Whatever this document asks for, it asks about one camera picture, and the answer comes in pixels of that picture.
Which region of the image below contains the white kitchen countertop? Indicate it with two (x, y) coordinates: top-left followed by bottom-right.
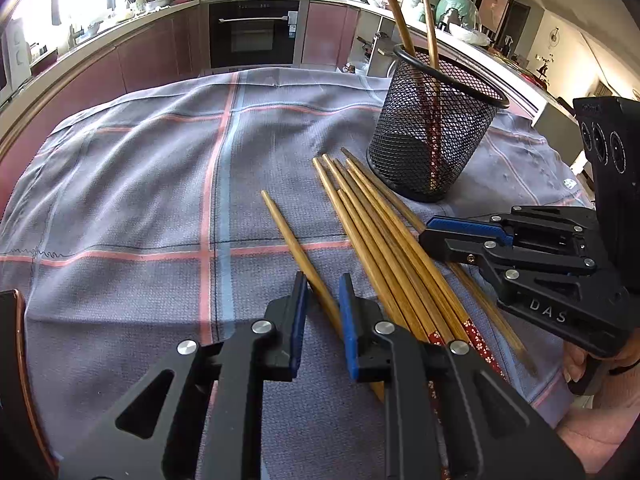
(307, 0), (548, 116)

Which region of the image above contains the pink base cabinet run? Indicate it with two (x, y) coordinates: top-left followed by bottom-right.
(30, 0), (211, 126)

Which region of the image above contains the long brown chopstick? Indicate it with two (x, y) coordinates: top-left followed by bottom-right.
(370, 0), (438, 191)
(261, 190), (387, 403)
(418, 0), (443, 193)

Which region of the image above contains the group of wooden chopsticks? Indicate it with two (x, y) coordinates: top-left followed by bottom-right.
(312, 147), (540, 480)

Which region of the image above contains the white box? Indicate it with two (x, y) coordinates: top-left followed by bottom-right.
(532, 102), (581, 166)

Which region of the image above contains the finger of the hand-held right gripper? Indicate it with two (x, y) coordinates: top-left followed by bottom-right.
(429, 205), (602, 244)
(419, 230), (599, 307)

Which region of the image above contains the red tray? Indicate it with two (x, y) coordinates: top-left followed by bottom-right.
(30, 47), (58, 73)

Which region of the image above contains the pink narrow cabinet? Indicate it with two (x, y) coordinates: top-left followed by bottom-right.
(301, 1), (361, 72)

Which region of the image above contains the white microwave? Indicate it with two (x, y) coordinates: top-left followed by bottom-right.
(0, 17), (32, 106)

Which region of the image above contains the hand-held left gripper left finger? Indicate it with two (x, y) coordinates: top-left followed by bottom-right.
(57, 271), (309, 480)

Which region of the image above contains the dark chair with copper edge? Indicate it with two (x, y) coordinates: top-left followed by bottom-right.
(0, 289), (58, 480)

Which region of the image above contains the teal domed food cover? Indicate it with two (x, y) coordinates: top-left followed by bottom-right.
(436, 0), (481, 31)

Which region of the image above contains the person's right hand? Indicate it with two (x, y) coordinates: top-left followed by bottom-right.
(561, 327), (640, 386)

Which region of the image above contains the person's right forearm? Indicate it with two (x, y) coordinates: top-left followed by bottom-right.
(554, 385), (640, 476)

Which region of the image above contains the grey checked tablecloth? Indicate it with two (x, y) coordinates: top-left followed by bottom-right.
(0, 67), (596, 480)

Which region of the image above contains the black mesh utensil holder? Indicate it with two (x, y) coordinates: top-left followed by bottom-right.
(366, 44), (511, 203)

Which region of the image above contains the built-in black oven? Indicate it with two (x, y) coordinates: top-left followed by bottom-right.
(207, 0), (302, 70)

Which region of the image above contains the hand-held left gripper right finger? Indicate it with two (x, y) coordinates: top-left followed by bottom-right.
(339, 273), (586, 480)

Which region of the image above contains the brown framed picture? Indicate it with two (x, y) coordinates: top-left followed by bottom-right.
(480, 0), (511, 36)

